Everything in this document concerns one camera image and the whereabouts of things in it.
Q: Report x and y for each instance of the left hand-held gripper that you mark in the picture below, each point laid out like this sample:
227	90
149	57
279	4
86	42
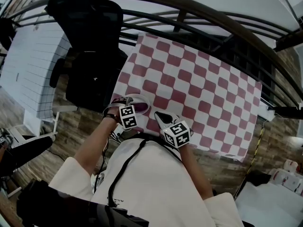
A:
129	117

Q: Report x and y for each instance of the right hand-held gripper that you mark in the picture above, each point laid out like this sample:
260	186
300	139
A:
177	133

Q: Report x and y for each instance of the person's left forearm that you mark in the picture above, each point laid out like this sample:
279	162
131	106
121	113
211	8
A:
94	145

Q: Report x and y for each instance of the person's right forearm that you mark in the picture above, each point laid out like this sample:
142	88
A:
196	171

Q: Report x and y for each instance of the red white checkered cloth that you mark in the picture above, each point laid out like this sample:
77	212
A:
189	84

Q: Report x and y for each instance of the person's left hand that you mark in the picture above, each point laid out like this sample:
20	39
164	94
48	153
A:
113	111

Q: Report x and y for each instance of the black wrist band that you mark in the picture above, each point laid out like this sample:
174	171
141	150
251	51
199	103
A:
111	117

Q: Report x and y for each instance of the white power strip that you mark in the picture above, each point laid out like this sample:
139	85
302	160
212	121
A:
117	133

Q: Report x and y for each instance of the black mesh office chair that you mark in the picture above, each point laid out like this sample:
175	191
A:
90	74

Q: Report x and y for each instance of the person's white shirt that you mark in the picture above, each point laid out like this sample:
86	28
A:
154	185

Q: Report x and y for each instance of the dark metal railing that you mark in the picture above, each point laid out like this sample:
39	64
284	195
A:
213	13

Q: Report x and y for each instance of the white grid-lined table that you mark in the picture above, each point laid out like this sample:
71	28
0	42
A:
30	63

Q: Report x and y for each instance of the white sheet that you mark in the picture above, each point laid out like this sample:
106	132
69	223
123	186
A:
267	207

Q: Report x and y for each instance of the white red cardboard box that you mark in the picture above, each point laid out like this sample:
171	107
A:
288	176

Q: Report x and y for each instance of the white metal frame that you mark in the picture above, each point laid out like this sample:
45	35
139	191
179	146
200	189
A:
55	124

